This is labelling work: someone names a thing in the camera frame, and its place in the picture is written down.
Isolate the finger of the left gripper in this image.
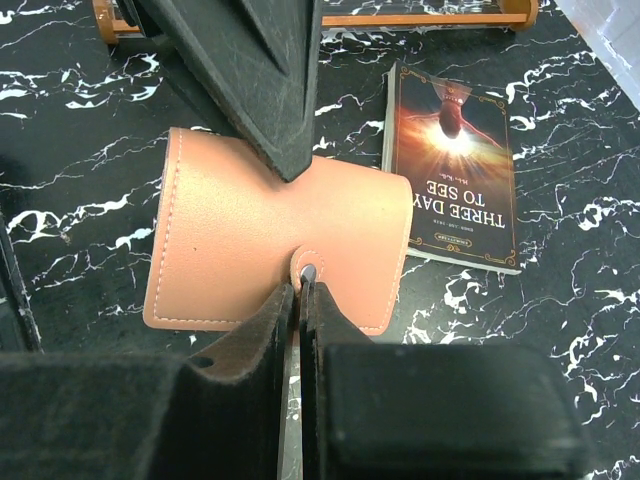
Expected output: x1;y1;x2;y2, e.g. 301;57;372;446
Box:
117;0;320;182

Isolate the dark paperback book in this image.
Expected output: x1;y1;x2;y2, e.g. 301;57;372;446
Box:
381;61;520;275

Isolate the orange wooden shelf rack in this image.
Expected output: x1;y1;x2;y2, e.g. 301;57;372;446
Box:
92;0;541;46

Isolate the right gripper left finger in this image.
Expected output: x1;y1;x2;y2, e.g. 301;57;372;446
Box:
1;285;294;479

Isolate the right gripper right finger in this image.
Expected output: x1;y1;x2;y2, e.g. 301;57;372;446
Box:
300;281;592;479

